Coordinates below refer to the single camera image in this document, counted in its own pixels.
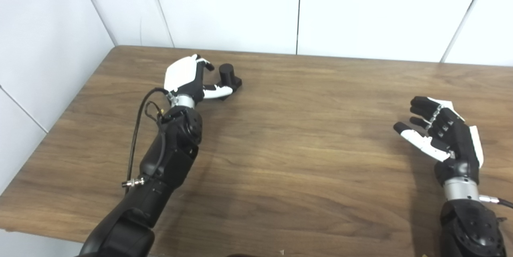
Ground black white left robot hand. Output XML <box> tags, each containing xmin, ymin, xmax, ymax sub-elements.
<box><xmin>164</xmin><ymin>53</ymin><xmax>234</xmax><ymax>101</ymax></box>

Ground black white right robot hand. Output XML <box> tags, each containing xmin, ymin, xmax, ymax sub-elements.
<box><xmin>393</xmin><ymin>96</ymin><xmax>485</xmax><ymax>187</ymax></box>

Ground thin left arm wires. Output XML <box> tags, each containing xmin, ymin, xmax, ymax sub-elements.
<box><xmin>145</xmin><ymin>101</ymin><xmax>167</xmax><ymax>126</ymax></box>

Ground black peg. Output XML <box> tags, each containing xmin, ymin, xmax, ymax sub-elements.
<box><xmin>216</xmin><ymin>63</ymin><xmax>243</xmax><ymax>102</ymax></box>

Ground white square piece with hole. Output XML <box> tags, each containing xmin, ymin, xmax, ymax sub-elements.
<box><xmin>435</xmin><ymin>98</ymin><xmax>465</xmax><ymax>122</ymax></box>

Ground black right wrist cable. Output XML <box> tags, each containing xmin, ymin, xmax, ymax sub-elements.
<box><xmin>479</xmin><ymin>195</ymin><xmax>513</xmax><ymax>210</ymax></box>

